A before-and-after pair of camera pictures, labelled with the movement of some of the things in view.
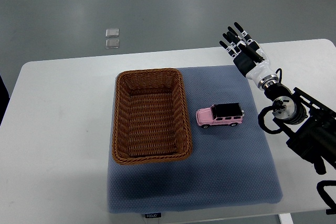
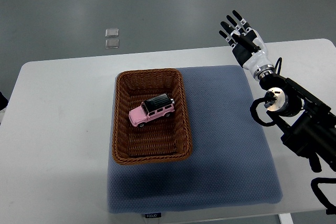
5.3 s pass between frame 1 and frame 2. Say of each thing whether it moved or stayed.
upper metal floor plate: stayed
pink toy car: moved
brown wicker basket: stayed
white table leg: stayed
